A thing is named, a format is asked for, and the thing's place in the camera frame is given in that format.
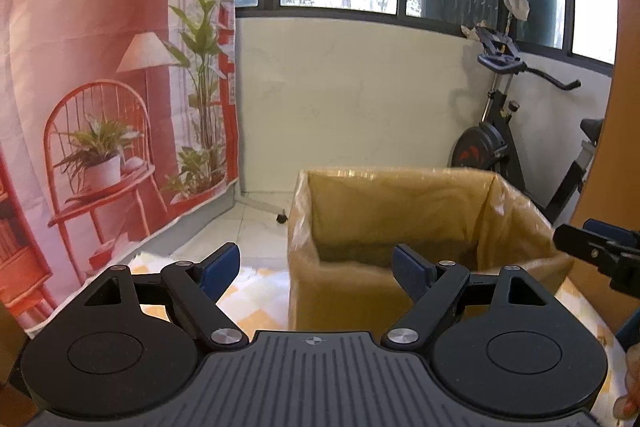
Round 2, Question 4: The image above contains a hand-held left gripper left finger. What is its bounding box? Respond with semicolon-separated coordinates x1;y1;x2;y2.
85;243;249;350

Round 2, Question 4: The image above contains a black exercise bike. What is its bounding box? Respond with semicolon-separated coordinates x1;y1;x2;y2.
450;27;606;225

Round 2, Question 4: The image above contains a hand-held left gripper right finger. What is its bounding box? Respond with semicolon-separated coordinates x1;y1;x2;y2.
382;244;548;350

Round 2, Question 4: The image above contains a person's right hand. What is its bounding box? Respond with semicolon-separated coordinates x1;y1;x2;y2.
612;344;640;424

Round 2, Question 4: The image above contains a taped cardboard box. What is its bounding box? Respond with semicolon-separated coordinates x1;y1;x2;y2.
287;167;575;333

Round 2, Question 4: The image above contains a printed wall tapestry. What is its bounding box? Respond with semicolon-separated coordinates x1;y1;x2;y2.
0;0;241;339

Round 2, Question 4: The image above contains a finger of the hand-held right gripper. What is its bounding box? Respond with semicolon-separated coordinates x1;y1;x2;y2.
553;224;623;269
583;219;640;249

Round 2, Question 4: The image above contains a checked floral tablecloth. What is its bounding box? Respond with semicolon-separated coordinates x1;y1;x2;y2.
27;249;632;427

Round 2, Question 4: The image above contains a white wheeled stand leg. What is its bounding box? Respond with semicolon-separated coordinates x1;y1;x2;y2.
239;193;289;224

